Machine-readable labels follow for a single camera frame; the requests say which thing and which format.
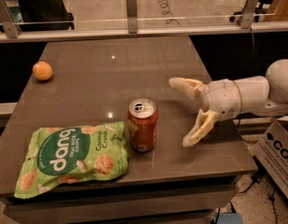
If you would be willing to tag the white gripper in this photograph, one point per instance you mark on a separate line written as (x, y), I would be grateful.
(223, 98)

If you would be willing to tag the orange coke can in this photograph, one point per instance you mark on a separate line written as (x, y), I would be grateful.
(142, 122)

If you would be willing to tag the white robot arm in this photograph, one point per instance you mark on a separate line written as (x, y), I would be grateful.
(264, 95)

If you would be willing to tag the green rice chip bag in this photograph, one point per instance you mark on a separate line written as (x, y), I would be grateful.
(71, 155)

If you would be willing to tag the cardboard box with print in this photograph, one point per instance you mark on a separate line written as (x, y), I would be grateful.
(272, 152)

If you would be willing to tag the blue perforated object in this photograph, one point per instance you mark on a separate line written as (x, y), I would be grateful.
(227, 218)

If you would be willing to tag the orange fruit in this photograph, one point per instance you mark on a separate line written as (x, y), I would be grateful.
(42, 71)

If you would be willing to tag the glass barrier panel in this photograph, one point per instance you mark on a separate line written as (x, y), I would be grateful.
(151, 14)

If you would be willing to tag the right metal rail bracket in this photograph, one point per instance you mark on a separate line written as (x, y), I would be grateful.
(247, 14)

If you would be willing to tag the metal rail bracket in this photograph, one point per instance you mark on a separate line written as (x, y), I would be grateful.
(11, 29)
(247, 14)
(132, 16)

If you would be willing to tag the middle metal rail bracket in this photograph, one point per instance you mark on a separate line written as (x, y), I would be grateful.
(132, 16)

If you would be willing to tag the left metal rail bracket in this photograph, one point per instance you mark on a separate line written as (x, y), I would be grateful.
(11, 29)

